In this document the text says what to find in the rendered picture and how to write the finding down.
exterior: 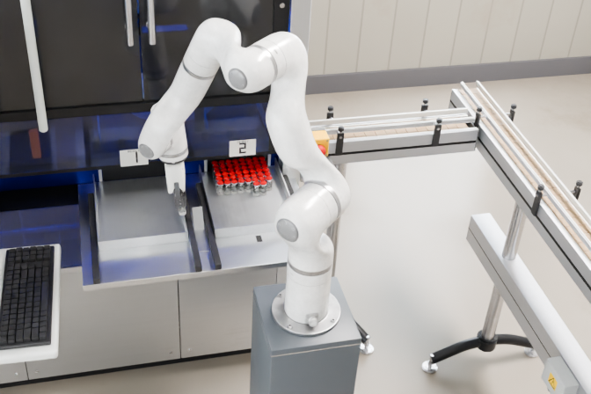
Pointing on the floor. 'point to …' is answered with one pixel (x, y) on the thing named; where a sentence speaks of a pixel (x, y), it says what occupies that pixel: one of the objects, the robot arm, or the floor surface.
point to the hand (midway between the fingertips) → (179, 198)
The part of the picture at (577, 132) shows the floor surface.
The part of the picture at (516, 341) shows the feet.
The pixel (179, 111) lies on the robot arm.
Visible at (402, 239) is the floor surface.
